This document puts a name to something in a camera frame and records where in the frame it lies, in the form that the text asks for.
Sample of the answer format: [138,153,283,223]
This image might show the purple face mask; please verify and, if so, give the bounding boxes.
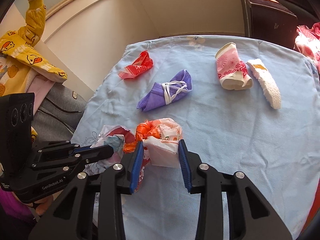
[137,69,193,112]

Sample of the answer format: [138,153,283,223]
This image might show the crushed pink paper cup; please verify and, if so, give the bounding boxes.
[215,42,253,90]

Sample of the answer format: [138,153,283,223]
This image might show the pink polka dot blanket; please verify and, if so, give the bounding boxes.
[294,22,320,72]

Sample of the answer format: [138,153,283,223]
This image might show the light blue table cloth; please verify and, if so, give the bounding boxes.
[72,36,319,238]

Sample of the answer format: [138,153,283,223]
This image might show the floral paper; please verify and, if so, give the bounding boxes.
[84,125,135,176]

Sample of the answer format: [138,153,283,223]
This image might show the white foam piece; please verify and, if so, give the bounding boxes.
[246,59,281,109]

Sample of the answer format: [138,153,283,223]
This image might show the person's left hand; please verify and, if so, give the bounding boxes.
[31,195,54,216]

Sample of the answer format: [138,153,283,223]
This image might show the dark wooden side cabinet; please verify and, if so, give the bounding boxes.
[241,0,297,49]

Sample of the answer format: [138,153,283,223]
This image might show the yellow duck jacket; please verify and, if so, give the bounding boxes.
[1,0,67,96]

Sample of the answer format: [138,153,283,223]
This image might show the red wrapper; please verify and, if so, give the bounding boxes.
[118,50,153,80]

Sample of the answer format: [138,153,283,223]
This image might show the white orange plastic bag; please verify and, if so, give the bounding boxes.
[123,118,183,168]

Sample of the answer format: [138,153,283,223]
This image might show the grey garment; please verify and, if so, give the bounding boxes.
[31,83,87,142]

